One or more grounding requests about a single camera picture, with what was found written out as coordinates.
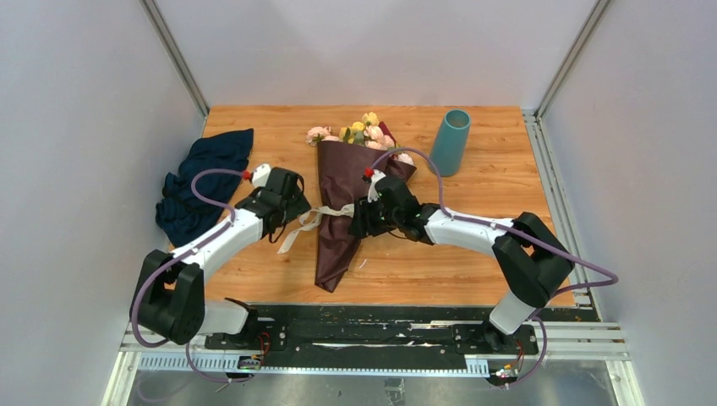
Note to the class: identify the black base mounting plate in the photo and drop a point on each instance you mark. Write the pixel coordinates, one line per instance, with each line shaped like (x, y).
(373, 337)

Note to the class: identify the right aluminium corner post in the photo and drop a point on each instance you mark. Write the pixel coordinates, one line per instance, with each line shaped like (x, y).
(582, 39)

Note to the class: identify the pink yellow flower bunch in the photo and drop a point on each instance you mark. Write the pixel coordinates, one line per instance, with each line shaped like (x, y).
(368, 133)

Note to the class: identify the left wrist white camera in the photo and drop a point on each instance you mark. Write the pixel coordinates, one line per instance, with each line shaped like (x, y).
(258, 178)

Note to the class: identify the teal conical vase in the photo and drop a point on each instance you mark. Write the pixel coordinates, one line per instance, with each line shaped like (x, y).
(450, 142)

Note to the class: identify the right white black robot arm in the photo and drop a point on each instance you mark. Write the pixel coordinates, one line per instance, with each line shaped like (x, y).
(532, 260)

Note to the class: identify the cream ribbon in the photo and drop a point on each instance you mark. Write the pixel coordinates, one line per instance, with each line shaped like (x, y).
(311, 220)

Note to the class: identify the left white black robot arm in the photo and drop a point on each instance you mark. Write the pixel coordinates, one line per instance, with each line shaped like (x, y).
(169, 303)

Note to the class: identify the aluminium corner post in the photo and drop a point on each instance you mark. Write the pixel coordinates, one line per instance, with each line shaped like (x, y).
(582, 39)
(164, 33)

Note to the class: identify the aluminium front rail frame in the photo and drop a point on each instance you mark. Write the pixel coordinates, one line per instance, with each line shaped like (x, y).
(579, 341)

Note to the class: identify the left aluminium corner post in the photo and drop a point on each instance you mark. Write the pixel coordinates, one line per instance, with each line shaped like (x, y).
(164, 33)

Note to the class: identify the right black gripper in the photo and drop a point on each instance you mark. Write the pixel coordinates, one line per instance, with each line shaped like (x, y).
(362, 220)

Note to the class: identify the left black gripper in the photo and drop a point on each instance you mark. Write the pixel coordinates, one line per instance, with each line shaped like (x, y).
(298, 205)

